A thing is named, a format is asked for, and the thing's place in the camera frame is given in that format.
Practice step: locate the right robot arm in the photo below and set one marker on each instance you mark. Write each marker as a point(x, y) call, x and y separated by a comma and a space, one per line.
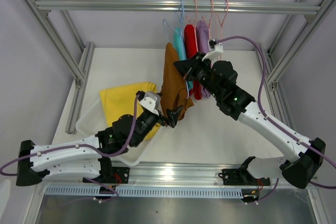
point(300, 158)

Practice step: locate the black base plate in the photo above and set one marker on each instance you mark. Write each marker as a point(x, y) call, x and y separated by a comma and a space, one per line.
point(111, 182)
point(239, 177)

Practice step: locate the aluminium hanging rail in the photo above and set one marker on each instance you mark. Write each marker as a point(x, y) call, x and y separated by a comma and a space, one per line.
point(285, 8)

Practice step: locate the red trousers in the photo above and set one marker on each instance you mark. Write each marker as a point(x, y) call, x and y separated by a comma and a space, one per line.
point(196, 87)

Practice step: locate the slotted cable duct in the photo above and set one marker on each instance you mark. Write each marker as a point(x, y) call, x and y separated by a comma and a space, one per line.
point(126, 191)

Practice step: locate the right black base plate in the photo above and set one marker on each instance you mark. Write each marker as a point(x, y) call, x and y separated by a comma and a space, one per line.
point(239, 177)

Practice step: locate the brown trousers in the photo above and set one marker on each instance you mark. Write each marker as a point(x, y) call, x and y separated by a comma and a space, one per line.
point(173, 84)

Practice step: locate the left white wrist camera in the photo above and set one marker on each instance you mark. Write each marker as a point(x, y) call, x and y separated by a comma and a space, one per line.
point(151, 102)

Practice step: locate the teal trousers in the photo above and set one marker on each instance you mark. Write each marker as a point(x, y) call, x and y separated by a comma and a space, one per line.
point(178, 44)

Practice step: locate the white plastic basket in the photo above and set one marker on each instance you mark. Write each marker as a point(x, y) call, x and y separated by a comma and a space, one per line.
point(93, 120)

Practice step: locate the pink hanger of red trousers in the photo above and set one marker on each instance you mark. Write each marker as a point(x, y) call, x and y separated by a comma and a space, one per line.
point(195, 19)

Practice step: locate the lilac trousers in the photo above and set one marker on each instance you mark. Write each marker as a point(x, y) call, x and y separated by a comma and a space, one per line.
point(202, 35)

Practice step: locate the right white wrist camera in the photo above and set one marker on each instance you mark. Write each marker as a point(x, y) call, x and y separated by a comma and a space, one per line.
point(215, 50)

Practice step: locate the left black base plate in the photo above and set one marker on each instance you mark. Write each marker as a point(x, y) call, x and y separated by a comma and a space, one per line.
point(111, 182)

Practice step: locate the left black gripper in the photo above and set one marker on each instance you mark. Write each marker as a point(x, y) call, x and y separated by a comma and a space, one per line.
point(171, 117)

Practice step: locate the yellow trousers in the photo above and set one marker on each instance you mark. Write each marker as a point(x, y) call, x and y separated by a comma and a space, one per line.
point(118, 101)

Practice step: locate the blue hanger of teal trousers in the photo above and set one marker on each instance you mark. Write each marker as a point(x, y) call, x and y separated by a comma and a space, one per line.
point(181, 18)

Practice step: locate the pink hanger of yellow trousers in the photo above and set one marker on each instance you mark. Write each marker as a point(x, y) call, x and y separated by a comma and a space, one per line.
point(221, 21)

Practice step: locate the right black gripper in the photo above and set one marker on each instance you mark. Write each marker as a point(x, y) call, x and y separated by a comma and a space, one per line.
point(188, 67)

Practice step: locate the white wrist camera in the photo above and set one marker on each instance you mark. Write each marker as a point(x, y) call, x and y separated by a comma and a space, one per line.
point(151, 102)
point(215, 50)

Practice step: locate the blue hanger of brown trousers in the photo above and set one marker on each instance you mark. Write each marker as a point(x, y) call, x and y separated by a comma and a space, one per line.
point(168, 30)

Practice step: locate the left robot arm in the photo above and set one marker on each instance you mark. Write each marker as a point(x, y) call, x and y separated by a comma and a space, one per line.
point(89, 158)

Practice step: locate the pink hanger of lilac trousers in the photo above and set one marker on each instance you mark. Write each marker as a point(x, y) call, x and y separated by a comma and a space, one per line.
point(209, 24)

